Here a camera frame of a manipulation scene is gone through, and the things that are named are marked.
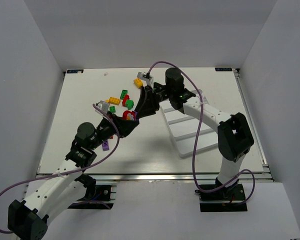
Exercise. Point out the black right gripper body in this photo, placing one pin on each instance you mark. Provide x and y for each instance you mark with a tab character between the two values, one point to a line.
153	94

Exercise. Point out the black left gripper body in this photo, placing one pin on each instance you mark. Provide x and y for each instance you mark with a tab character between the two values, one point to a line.
115	124

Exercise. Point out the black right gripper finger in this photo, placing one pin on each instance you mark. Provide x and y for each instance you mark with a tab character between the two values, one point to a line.
145	102
156	108

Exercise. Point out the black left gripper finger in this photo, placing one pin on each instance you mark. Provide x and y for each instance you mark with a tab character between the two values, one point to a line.
113	118
125	128

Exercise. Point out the purple lego brick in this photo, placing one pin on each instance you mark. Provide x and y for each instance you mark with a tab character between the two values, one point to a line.
105	146

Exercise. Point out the green rounded lego piece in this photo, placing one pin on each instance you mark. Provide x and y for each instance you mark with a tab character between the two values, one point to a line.
129	104

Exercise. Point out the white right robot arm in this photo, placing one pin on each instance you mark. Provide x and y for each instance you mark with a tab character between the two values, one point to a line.
234	136

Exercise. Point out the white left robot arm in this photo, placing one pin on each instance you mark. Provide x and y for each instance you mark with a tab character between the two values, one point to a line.
29	218

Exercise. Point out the green square lego left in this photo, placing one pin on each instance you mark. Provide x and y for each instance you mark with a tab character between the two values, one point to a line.
112	109

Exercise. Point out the yellow tall lego brick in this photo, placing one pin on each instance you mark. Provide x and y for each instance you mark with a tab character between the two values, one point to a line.
138	83

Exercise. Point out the yellow long lego brick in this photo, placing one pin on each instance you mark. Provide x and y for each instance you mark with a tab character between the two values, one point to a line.
114	101

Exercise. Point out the green long lego brick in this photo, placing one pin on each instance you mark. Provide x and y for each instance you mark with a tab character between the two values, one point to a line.
123	94

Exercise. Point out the white divided tray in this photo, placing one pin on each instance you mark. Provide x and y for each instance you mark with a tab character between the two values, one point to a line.
183	129

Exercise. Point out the blue label right corner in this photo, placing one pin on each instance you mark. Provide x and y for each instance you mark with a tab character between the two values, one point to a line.
223	69

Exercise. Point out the blue label corner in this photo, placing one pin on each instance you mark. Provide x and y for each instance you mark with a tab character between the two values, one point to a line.
74	71
223	69

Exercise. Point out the blue label left corner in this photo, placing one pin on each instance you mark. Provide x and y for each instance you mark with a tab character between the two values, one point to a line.
74	71

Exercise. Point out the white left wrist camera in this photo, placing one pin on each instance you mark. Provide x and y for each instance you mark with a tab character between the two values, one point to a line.
101	107

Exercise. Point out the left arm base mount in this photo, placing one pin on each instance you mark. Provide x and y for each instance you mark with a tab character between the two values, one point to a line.
96	196

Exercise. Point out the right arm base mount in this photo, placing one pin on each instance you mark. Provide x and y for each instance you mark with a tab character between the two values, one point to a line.
226	200

